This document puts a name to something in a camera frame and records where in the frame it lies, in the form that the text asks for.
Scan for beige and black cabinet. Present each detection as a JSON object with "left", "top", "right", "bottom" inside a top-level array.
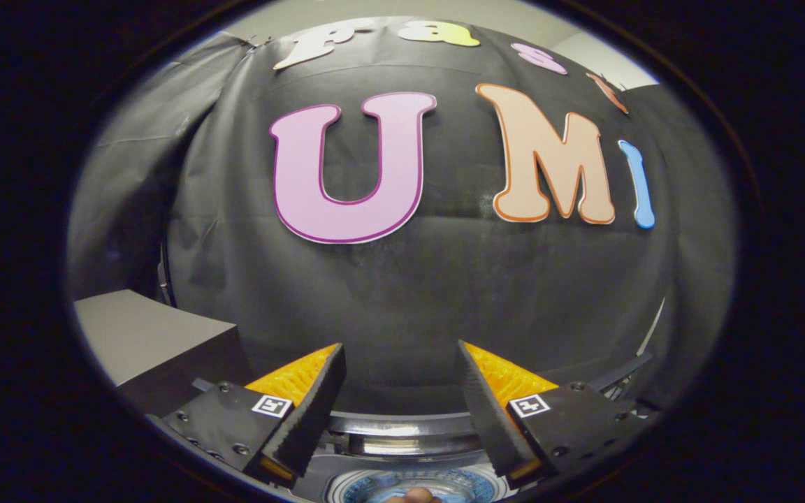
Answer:
[{"left": 74, "top": 289, "right": 253, "bottom": 420}]

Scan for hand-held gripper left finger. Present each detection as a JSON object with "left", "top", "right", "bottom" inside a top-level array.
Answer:
[{"left": 145, "top": 342, "right": 347, "bottom": 490}]

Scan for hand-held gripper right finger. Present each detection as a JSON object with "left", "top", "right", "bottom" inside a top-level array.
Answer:
[{"left": 457, "top": 340, "right": 653, "bottom": 490}]

